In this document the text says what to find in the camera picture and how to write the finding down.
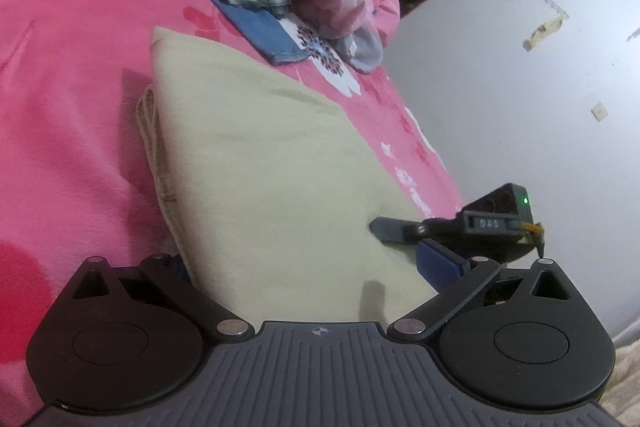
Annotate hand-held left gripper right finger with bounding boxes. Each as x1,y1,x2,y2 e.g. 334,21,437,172
387,237,576,343

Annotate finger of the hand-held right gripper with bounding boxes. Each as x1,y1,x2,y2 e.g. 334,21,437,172
369,217,426,244

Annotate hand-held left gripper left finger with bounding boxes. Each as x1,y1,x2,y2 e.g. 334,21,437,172
65,254,256,340

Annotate beige pants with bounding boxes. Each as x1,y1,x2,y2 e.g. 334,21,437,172
136,26,468,323

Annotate pink floral bed sheet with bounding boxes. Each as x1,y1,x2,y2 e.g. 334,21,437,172
0,0,466,418

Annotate white fleece jacket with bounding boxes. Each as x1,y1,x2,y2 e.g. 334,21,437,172
597,339,640,427

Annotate blue denim garment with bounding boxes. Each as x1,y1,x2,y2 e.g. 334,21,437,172
197,0,311,66

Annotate yellowed wall tape strip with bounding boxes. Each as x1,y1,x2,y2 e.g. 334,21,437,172
522,19,566,52

